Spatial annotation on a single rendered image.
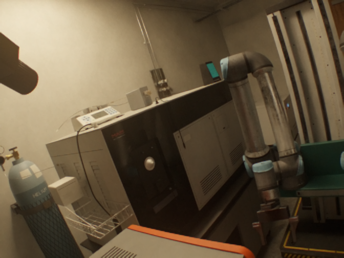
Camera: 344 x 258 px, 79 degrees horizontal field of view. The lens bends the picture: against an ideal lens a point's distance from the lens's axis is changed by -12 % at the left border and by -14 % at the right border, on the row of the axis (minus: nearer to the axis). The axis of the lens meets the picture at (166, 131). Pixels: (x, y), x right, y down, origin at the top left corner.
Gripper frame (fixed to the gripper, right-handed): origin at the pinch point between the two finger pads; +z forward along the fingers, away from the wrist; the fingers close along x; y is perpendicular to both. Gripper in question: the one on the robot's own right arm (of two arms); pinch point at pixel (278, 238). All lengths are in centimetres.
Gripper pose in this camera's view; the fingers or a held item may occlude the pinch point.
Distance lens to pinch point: 112.4
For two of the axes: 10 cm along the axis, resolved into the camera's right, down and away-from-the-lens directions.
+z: 1.8, 9.5, -2.5
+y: 6.1, 0.9, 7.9
